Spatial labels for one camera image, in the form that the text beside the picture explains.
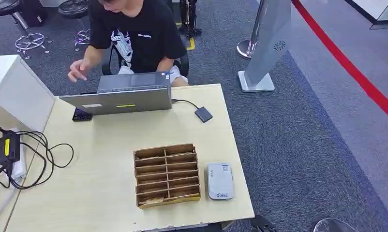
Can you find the person's right hand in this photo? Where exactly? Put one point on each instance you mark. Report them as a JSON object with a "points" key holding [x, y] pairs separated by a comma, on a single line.
{"points": [[79, 69]]}

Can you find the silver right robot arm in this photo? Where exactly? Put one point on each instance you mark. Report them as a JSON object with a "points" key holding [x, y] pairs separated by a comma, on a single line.
{"points": [[335, 226]]}

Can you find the chrome star chair base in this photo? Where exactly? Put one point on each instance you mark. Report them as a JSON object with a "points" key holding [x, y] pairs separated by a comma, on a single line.
{"points": [[82, 37], [30, 42]]}

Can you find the black smartphone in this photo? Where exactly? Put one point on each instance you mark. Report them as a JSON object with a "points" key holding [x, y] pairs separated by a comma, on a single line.
{"points": [[82, 116]]}

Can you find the grey laptop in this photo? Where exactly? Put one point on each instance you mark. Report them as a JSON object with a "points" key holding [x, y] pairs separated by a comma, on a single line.
{"points": [[123, 101]]}

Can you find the black round stool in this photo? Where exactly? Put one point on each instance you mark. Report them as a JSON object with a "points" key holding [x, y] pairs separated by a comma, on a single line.
{"points": [[3, 5], [73, 8]]}

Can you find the white cabinet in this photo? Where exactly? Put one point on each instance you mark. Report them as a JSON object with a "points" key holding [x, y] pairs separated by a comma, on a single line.
{"points": [[17, 94]]}

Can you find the black bin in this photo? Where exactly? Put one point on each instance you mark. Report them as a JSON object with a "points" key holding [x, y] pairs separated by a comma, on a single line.
{"points": [[33, 12]]}

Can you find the person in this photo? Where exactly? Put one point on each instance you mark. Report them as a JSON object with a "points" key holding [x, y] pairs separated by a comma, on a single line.
{"points": [[149, 41]]}

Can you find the black power adapter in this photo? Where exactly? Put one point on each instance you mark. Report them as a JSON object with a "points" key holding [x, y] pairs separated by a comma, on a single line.
{"points": [[9, 147]]}

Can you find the black stand legs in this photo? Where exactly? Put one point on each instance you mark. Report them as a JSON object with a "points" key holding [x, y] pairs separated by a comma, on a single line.
{"points": [[190, 17]]}

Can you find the black external drive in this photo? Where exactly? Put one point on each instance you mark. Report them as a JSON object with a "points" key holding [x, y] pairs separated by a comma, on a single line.
{"points": [[203, 114]]}

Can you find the wooden slotted card box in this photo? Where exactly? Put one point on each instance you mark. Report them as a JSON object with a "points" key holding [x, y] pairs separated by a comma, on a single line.
{"points": [[166, 176]]}

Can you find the grey card reader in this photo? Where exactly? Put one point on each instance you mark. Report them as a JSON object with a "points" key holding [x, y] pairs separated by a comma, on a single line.
{"points": [[220, 181]]}

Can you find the grey standing sign panel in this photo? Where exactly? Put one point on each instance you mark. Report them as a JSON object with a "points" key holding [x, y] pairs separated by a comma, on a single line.
{"points": [[267, 38]]}

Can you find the black robot foot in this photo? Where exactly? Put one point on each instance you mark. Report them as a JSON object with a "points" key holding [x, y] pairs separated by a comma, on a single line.
{"points": [[263, 225]]}

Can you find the white plinth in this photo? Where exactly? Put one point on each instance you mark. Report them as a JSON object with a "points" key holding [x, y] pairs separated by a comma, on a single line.
{"points": [[378, 9]]}

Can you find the chrome stanchion post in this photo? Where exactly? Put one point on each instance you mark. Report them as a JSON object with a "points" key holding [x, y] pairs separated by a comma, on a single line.
{"points": [[243, 49]]}

